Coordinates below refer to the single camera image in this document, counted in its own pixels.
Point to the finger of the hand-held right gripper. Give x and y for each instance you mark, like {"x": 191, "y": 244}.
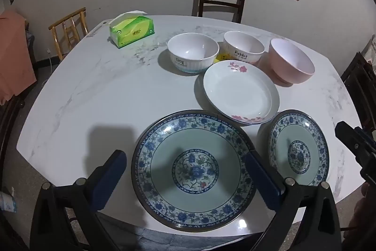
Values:
{"x": 345, "y": 132}

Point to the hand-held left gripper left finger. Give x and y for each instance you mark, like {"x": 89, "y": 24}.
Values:
{"x": 108, "y": 180}

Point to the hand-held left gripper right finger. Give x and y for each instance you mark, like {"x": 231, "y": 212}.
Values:
{"x": 261, "y": 177}

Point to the small blue floral plate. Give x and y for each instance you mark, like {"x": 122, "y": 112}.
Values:
{"x": 296, "y": 145}

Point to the large blue floral plate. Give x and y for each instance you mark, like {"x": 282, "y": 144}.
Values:
{"x": 191, "y": 148}

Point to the white plate with pink flowers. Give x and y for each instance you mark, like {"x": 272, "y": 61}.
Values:
{"x": 241, "y": 92}

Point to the pink bowl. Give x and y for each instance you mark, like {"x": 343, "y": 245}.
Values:
{"x": 290, "y": 60}

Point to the white bowl with yellow base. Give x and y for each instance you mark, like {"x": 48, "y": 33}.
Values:
{"x": 243, "y": 45}

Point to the white bowl with blue base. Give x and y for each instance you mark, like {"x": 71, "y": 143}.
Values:
{"x": 191, "y": 48}

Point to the dark wooden rack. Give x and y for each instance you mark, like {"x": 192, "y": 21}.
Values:
{"x": 358, "y": 83}

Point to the printed plastic bag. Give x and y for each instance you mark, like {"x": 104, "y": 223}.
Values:
{"x": 371, "y": 51}

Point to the white crumpled packet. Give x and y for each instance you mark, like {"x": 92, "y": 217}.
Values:
{"x": 7, "y": 201}

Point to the round yellow warning sticker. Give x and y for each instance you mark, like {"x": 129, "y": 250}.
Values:
{"x": 221, "y": 57}

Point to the green tissue box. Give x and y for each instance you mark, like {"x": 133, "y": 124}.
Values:
{"x": 132, "y": 30}

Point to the pink cloth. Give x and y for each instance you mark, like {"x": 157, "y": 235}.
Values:
{"x": 14, "y": 57}

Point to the bamboo chair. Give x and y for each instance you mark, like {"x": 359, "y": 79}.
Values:
{"x": 55, "y": 33}

